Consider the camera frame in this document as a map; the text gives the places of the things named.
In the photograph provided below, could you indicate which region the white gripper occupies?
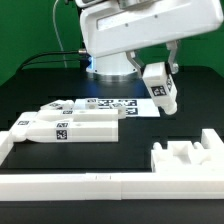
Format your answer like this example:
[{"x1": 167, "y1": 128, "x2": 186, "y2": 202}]
[{"x1": 80, "y1": 0, "x2": 224, "y2": 78}]

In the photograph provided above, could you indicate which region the white chair seat piece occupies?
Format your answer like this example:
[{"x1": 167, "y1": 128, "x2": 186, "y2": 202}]
[{"x1": 151, "y1": 141, "x2": 224, "y2": 174}]

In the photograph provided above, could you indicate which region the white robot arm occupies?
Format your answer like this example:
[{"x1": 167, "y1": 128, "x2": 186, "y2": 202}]
[{"x1": 75, "y1": 0, "x2": 224, "y2": 78}]

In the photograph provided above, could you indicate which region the white flat back plate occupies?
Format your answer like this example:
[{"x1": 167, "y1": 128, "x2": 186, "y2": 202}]
[{"x1": 74, "y1": 97, "x2": 162, "y2": 119}]

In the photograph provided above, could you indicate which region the white thin cable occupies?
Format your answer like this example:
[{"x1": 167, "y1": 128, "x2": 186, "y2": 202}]
[{"x1": 52, "y1": 0, "x2": 69, "y2": 69}]

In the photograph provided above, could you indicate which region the white right fence rail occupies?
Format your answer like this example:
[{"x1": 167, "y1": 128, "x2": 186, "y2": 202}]
[{"x1": 201, "y1": 129, "x2": 224, "y2": 150}]

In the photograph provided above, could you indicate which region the white fence rail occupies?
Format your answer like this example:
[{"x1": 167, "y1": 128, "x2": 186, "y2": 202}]
[
  {"x1": 0, "y1": 173, "x2": 224, "y2": 201},
  {"x1": 201, "y1": 129, "x2": 224, "y2": 150},
  {"x1": 0, "y1": 131, "x2": 14, "y2": 165}
]

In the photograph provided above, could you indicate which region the black cable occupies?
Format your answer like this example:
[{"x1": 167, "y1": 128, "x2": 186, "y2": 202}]
[{"x1": 16, "y1": 49, "x2": 91, "y2": 73}]

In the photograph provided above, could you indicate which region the white front fence rail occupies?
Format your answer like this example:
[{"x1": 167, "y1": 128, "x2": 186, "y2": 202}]
[{"x1": 0, "y1": 173, "x2": 224, "y2": 201}]

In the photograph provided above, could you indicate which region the white left fence rail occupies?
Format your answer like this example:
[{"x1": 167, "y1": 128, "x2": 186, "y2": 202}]
[{"x1": 0, "y1": 131, "x2": 14, "y2": 165}]

